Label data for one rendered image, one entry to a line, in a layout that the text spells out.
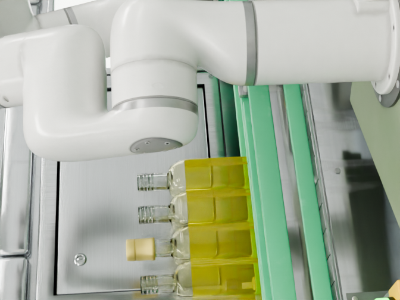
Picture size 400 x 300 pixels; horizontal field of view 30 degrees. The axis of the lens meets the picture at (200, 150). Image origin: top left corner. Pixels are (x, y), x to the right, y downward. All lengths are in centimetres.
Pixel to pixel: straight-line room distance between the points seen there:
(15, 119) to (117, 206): 27
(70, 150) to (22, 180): 57
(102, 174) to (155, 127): 60
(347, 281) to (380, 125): 22
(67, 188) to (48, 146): 54
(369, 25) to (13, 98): 41
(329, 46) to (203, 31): 14
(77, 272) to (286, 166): 42
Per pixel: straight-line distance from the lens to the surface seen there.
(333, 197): 105
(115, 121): 78
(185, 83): 80
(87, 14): 108
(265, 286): 109
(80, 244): 132
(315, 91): 114
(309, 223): 105
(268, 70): 82
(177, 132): 78
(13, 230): 135
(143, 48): 80
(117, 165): 137
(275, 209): 105
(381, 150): 92
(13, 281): 131
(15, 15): 106
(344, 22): 83
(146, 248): 115
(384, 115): 90
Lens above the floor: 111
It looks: 3 degrees down
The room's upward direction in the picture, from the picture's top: 93 degrees counter-clockwise
